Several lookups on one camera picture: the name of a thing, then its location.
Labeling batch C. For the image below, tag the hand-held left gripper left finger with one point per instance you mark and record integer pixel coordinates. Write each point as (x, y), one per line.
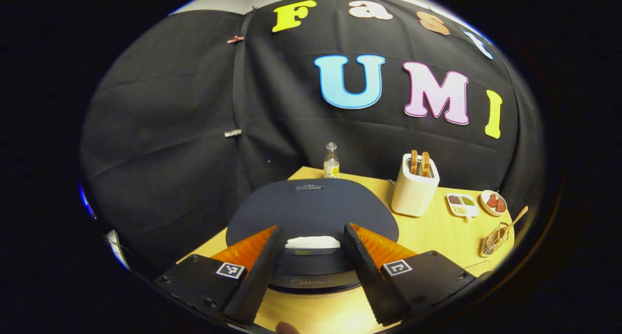
(262, 275)

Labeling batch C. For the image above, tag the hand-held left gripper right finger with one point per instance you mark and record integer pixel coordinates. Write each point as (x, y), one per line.
(371, 280)

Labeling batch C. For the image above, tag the dark rice cooker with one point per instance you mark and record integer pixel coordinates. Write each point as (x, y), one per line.
(311, 207)

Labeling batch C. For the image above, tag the wooden spoon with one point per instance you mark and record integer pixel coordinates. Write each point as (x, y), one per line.
(517, 218)

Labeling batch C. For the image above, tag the white toaster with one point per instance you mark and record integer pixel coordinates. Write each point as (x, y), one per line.
(413, 198)

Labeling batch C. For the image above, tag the small clear bottle yellow label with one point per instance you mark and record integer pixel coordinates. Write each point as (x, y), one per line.
(331, 168)

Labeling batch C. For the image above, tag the white divided grain dish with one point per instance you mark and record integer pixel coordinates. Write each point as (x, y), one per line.
(471, 211)

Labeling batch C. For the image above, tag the toasted bread slice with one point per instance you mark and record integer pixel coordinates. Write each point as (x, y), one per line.
(414, 162)
(425, 164)

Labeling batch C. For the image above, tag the white round plate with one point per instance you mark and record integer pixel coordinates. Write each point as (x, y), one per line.
(484, 203)

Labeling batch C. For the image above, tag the red meat piece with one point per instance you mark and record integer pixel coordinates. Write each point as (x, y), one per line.
(492, 201)
(501, 205)

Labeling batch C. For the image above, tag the silver backdrop clip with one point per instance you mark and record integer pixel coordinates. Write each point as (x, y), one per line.
(233, 132)

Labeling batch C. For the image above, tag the glowing screen device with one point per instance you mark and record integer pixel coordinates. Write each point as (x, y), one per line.
(116, 249)

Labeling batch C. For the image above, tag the black backdrop cloth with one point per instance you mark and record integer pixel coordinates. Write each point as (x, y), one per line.
(170, 130)

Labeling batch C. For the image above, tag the copper backdrop clip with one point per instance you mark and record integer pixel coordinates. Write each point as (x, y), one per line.
(235, 39)

